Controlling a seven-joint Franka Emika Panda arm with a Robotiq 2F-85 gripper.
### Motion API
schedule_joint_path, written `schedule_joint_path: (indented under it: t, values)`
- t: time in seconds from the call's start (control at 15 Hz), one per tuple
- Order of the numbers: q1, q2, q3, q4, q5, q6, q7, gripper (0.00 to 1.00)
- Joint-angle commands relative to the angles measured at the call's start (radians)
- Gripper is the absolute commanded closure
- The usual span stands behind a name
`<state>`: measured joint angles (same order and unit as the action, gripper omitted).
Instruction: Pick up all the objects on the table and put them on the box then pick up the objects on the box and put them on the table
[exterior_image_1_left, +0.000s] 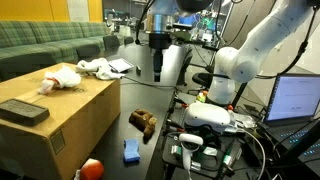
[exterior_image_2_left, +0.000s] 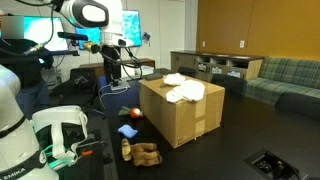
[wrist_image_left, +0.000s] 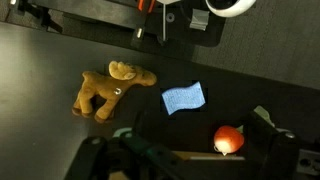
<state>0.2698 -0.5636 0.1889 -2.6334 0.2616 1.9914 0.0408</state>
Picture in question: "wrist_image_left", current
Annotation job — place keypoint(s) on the blue sponge cloth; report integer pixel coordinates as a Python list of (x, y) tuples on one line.
[(183, 98)]

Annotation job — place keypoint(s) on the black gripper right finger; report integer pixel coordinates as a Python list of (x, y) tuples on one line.
[(273, 156)]

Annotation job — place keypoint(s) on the red toy radish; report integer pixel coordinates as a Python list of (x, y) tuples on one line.
[(228, 138)]

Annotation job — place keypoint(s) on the grey tape piece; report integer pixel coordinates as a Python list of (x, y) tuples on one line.
[(199, 20)]

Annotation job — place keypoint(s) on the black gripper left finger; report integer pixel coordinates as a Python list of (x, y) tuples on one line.
[(100, 156)]

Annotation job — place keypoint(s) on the brown plush moose toy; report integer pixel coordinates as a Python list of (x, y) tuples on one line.
[(113, 88)]

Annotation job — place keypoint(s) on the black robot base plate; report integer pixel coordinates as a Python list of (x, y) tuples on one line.
[(100, 13)]

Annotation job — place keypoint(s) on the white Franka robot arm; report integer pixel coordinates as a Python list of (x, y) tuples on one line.
[(230, 11)]

